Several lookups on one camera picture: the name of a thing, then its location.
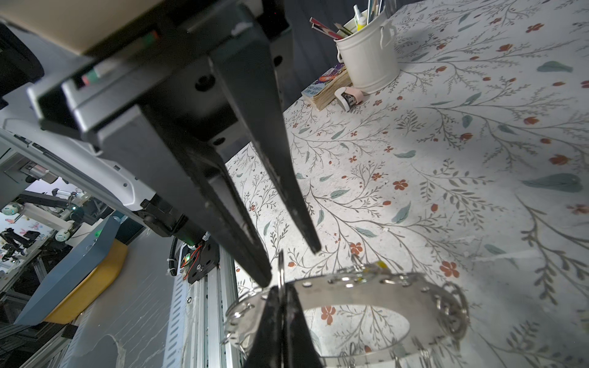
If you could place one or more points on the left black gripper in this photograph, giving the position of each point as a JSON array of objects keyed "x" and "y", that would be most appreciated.
[{"x": 181, "y": 77}]

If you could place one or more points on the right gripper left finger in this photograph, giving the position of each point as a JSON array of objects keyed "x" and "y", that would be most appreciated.
[{"x": 266, "y": 350}]

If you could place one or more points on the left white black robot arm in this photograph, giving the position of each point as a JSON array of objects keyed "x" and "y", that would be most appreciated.
[{"x": 39, "y": 38}]

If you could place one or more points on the white pen cup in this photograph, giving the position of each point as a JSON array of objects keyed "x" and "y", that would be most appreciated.
[{"x": 370, "y": 56}]

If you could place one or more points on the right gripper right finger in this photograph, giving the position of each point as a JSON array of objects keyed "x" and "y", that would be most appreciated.
[{"x": 297, "y": 345}]

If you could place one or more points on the colourful paperback book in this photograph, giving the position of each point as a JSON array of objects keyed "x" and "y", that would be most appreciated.
[{"x": 322, "y": 91}]

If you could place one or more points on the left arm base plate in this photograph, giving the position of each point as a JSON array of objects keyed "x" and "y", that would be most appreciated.
[{"x": 200, "y": 261}]

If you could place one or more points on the blue yellow tray outside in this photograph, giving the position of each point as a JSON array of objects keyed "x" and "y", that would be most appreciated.
[{"x": 79, "y": 278}]

